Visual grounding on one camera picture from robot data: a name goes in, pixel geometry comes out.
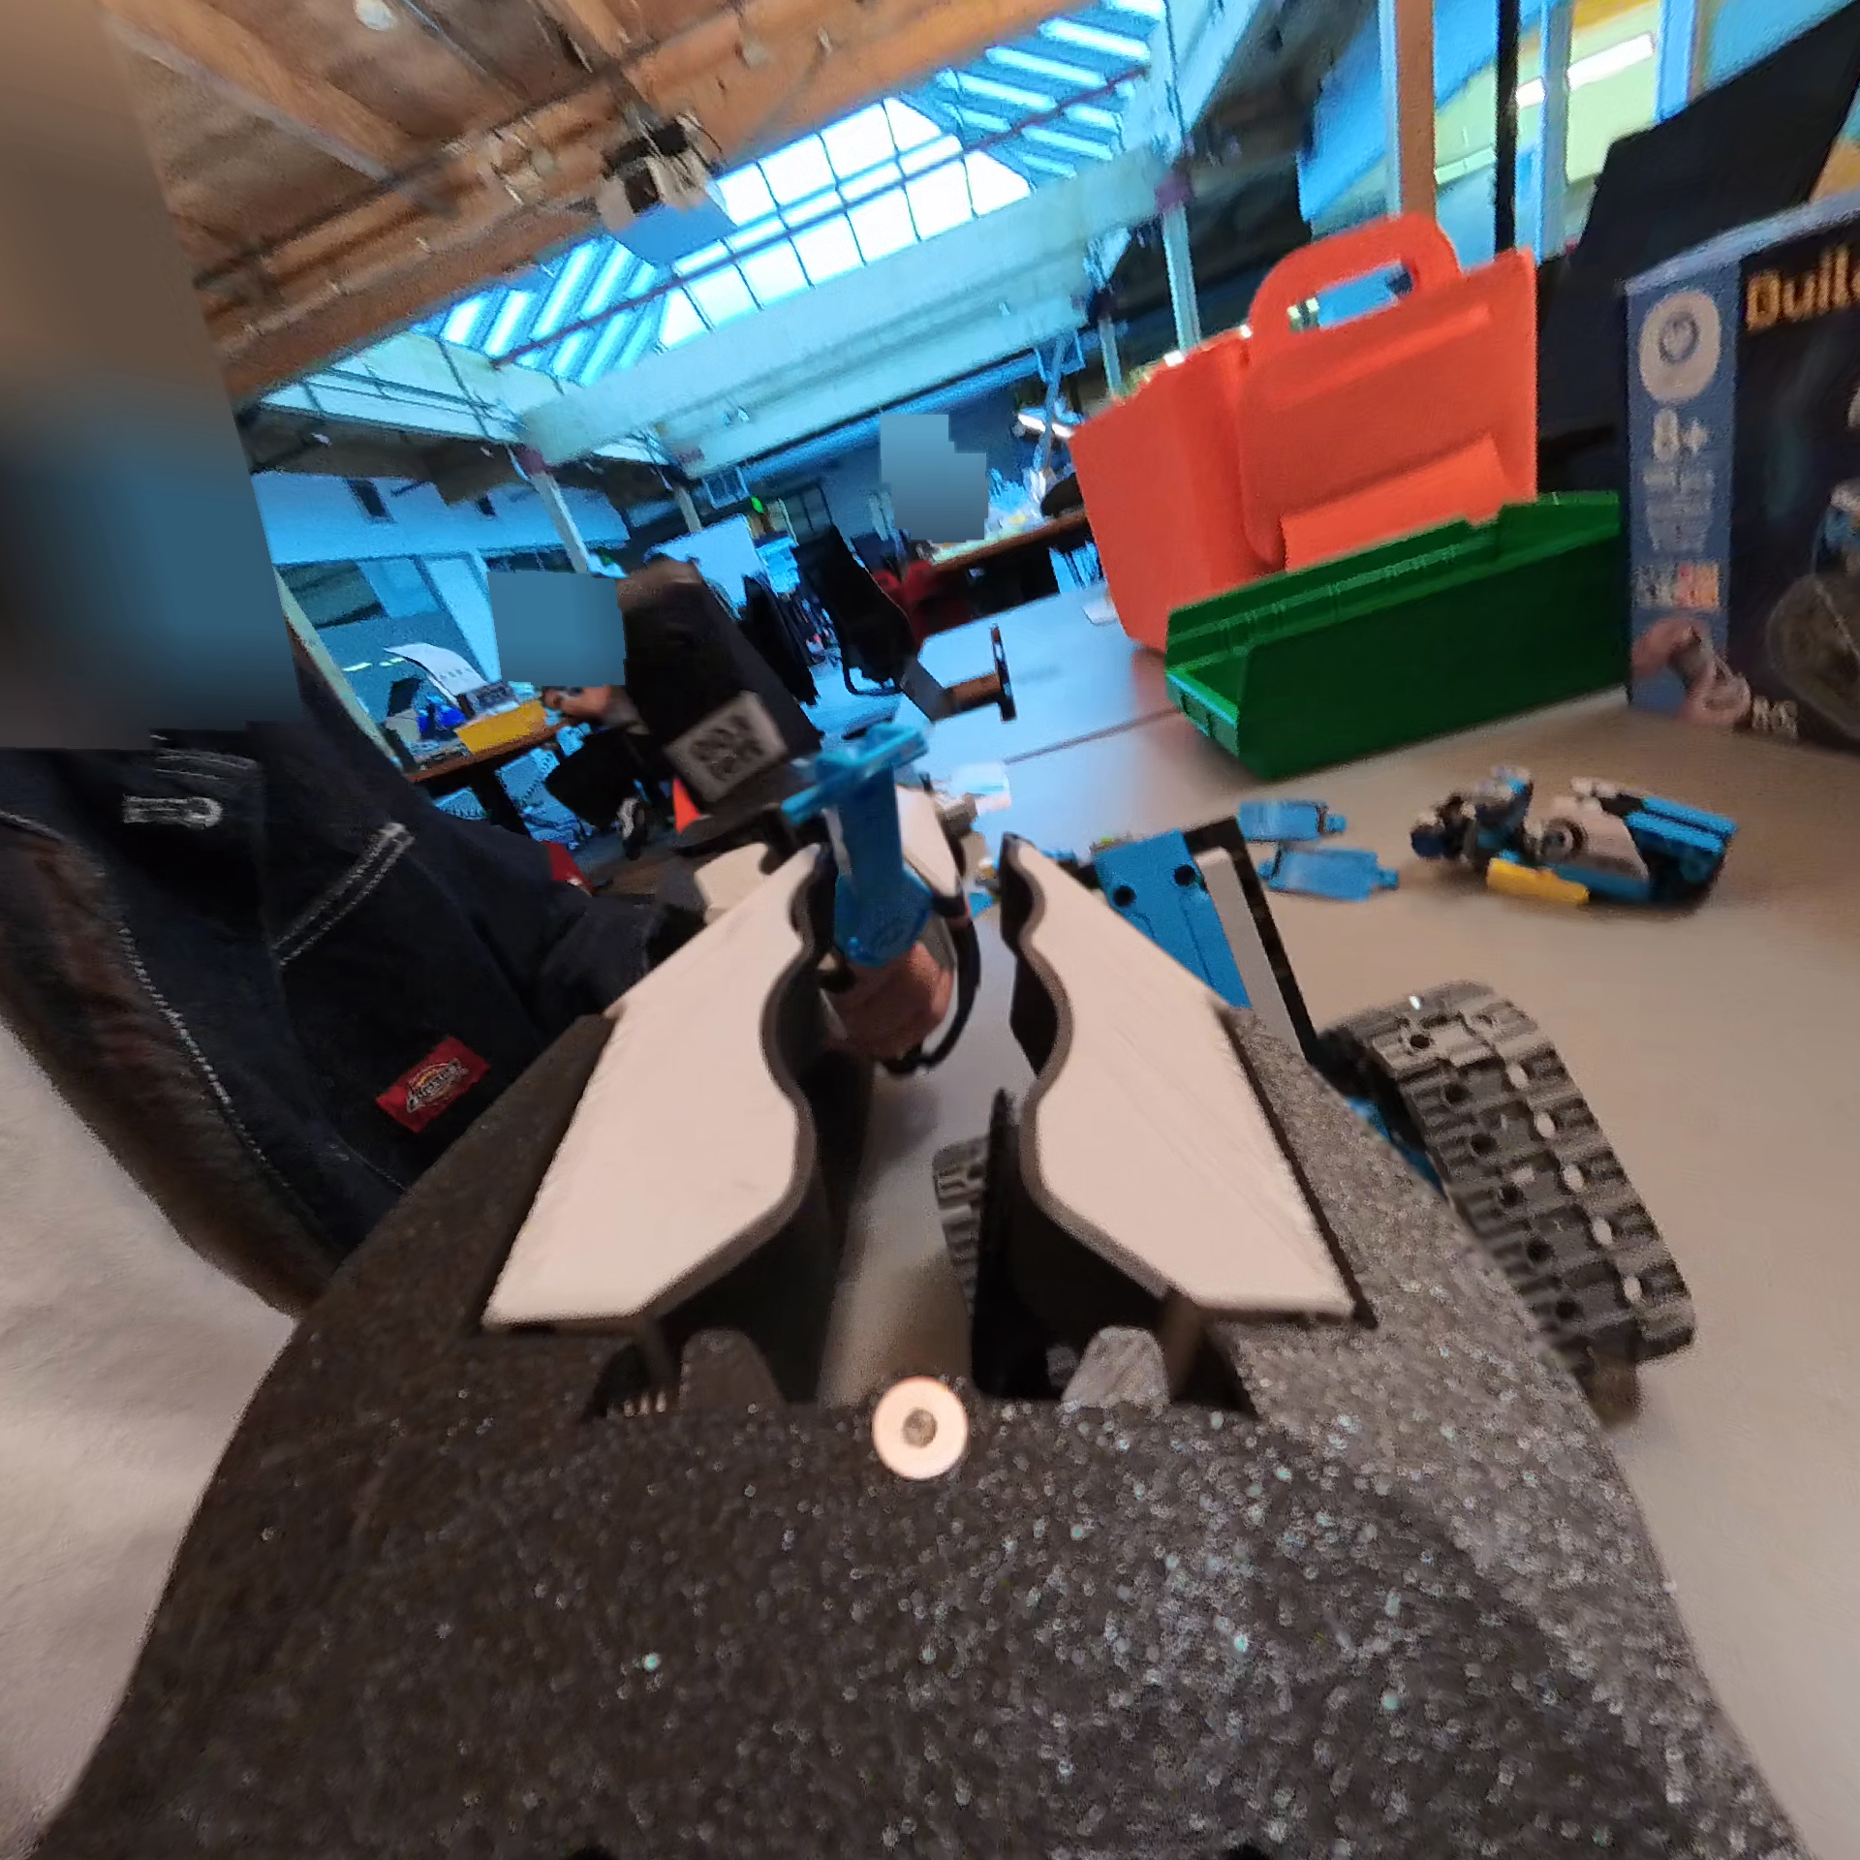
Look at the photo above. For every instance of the black divider panel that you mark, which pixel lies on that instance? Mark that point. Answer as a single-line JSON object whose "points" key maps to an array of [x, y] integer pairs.
{"points": [[1669, 217]]}

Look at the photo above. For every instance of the blue grey tracked toy robot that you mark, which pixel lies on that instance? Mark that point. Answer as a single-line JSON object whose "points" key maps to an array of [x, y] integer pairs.
{"points": [[1511, 1163]]}

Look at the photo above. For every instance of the person's white shirt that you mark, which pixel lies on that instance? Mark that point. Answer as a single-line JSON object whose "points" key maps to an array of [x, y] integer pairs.
{"points": [[102, 1452]]}

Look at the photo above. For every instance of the dark printed toy kit box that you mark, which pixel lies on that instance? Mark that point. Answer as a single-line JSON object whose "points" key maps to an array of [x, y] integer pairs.
{"points": [[1742, 507]]}

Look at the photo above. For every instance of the wooden table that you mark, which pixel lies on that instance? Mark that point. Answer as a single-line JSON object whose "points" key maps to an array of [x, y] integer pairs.
{"points": [[507, 762]]}

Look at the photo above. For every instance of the person's left hand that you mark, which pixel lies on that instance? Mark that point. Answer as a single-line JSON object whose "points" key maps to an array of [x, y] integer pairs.
{"points": [[892, 1009]]}

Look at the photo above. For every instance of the person's left forearm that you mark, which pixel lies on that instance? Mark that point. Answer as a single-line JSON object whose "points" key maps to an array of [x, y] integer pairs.
{"points": [[567, 915]]}

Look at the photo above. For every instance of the green plastic bin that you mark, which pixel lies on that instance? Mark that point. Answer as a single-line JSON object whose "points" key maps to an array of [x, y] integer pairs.
{"points": [[1380, 653]]}

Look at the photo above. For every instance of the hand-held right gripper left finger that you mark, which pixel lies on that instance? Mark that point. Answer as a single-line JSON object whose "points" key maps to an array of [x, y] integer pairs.
{"points": [[653, 1163]]}

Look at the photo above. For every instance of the orange plastic case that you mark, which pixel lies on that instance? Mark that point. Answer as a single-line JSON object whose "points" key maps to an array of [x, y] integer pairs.
{"points": [[1306, 437]]}

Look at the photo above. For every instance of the skylight window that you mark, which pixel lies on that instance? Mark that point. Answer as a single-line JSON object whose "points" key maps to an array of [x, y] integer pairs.
{"points": [[813, 204]]}

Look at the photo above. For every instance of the blue long brick piece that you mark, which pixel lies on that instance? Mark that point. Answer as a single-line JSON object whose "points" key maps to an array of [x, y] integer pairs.
{"points": [[873, 858]]}

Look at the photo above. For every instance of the blue white toy assembly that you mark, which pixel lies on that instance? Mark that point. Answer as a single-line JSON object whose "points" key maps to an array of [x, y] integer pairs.
{"points": [[1584, 842]]}

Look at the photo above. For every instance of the yellow box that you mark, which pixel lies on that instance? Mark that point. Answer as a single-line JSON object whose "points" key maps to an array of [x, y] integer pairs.
{"points": [[501, 727]]}

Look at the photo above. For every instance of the blue flat plastic piece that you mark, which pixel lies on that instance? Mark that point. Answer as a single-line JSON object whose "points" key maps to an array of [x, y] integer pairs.
{"points": [[1328, 872], [1286, 817]]}

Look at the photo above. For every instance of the grey desk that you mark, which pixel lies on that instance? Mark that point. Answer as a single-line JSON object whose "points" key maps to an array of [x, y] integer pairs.
{"points": [[1669, 1046]]}

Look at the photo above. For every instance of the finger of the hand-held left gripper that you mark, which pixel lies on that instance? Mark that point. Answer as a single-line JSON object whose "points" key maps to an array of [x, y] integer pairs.
{"points": [[733, 880], [933, 842]]}

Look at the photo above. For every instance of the person's denim jacket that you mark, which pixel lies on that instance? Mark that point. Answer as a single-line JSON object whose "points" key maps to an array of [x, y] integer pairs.
{"points": [[218, 988]]}

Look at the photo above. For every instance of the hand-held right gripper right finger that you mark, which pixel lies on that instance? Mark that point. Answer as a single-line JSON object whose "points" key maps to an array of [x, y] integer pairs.
{"points": [[1163, 1147]]}

